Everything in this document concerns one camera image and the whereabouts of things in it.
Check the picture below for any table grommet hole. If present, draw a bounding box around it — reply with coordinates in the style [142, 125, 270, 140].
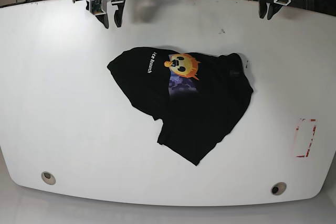
[270, 182, 287, 196]
[41, 172, 56, 185]

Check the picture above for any left table grommet hole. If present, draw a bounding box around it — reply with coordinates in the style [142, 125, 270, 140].
[41, 172, 56, 185]

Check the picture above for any right table grommet hole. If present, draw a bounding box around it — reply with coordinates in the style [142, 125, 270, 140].
[270, 182, 287, 196]

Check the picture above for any red tape rectangle marking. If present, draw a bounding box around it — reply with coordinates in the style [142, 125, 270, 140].
[293, 118, 318, 158]

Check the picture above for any black graphic t-shirt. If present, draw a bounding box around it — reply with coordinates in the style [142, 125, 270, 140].
[107, 47, 253, 165]

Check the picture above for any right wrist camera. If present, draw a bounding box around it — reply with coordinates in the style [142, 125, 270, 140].
[89, 0, 105, 16]

